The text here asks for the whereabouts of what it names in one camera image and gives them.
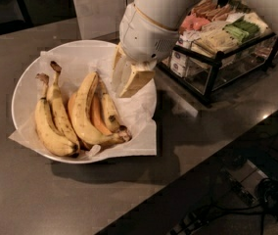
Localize pink sweetener packets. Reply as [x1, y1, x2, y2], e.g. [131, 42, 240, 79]
[180, 14, 209, 30]

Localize black wire condiment rack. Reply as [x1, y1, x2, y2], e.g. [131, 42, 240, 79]
[158, 0, 278, 106]

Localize orange banana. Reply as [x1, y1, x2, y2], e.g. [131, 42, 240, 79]
[91, 95, 112, 135]

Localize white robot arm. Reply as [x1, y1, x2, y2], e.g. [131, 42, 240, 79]
[112, 0, 278, 98]

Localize small yellow banana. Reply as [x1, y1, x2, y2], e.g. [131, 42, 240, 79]
[99, 80, 120, 132]

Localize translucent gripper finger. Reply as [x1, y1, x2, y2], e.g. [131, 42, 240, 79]
[112, 44, 132, 92]

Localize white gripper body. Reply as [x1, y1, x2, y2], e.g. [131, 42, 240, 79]
[119, 3, 179, 63]

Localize leftmost yellow banana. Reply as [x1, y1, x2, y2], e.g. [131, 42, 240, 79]
[34, 73, 80, 157]

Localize green tea packets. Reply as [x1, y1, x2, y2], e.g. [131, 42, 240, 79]
[223, 20, 260, 44]

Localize white paper bag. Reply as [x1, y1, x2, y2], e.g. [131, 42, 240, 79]
[73, 0, 133, 39]

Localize white paper liner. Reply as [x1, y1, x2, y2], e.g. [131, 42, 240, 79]
[8, 49, 158, 161]

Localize large yellow banana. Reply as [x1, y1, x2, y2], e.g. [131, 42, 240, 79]
[70, 71, 131, 145]

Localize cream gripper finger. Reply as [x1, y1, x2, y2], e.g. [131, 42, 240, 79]
[117, 63, 155, 98]

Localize black cable bundle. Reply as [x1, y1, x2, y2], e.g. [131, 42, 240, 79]
[177, 176, 278, 235]

